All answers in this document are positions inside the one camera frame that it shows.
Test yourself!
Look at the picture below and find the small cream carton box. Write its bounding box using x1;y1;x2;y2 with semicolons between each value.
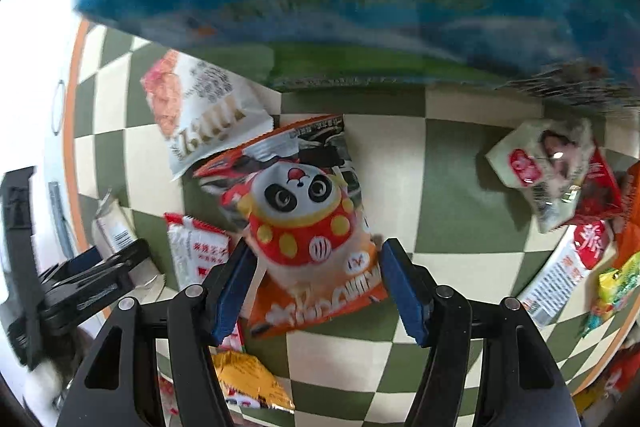
92;198;166;303

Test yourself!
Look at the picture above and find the yellow black snack bag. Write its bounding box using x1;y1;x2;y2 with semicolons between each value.
212;351;295;413

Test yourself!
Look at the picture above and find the red white long snack packet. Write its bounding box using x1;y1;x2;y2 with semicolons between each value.
164;212;232;291

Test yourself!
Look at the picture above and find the colourful gumball candy bag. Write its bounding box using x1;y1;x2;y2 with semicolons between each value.
582;253;639;336

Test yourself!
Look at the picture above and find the red white clear snack packet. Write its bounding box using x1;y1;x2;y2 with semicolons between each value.
518;220;611;329

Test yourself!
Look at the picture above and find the small red snack bag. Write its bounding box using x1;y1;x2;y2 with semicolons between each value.
567;147;623;225

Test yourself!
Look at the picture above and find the white pizza snack bag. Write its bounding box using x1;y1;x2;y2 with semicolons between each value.
140;50;273;179

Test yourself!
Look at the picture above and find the white snack bag with portrait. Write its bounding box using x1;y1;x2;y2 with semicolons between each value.
486;118;596;233

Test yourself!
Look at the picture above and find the orange panda snack bag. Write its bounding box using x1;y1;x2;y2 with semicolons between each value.
194;115;387;337

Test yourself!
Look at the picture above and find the orange triangular snack bag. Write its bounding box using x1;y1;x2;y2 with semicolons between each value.
613;162;640;269

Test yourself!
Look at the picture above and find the blue smartphone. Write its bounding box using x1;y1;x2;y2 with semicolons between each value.
48;181;75;259

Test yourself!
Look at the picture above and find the green checkered table mat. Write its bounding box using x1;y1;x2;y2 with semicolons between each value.
62;18;640;427

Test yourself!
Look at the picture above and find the black hair tie ring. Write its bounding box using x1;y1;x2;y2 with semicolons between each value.
51;79;68;137

